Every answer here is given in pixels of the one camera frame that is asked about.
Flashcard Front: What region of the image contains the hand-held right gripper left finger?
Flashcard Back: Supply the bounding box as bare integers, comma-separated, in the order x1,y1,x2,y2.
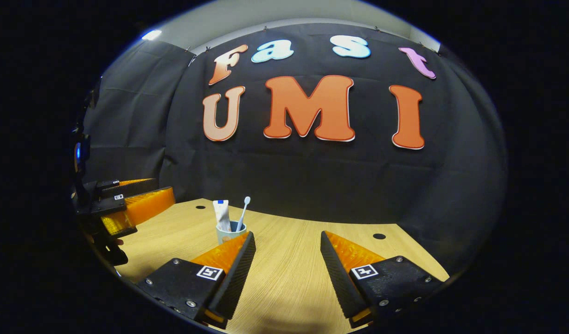
137,231,257,330

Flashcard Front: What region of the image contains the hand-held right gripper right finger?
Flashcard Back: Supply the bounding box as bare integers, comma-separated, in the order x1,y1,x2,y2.
320,231,445,328

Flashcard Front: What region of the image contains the pale blue cup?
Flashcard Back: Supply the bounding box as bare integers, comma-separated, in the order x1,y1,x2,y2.
216,221,248,245

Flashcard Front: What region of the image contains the white toothpaste tube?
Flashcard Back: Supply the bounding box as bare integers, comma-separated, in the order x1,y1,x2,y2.
213,200,233,232

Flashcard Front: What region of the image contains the white toothbrush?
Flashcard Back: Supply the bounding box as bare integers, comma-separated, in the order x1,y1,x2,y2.
236,196,251,232

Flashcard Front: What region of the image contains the wooden desktop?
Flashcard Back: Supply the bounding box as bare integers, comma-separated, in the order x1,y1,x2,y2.
87,199,451,334

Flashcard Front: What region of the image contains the black backdrop cloth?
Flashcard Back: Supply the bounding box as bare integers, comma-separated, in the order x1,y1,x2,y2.
73,23,508,274

